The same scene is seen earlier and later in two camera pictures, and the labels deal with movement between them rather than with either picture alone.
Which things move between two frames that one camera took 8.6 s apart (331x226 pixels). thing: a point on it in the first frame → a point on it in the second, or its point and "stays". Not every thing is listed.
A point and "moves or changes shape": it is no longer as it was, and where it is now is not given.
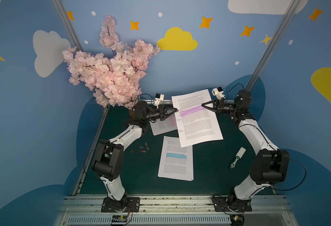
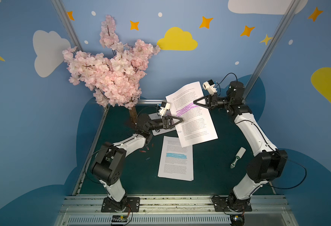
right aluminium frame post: (293, 8) stays
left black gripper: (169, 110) → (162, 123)
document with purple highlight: (197, 125) moves or changes shape
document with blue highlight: (176, 162) stays
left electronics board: (119, 218) stays
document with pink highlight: (159, 127) stays
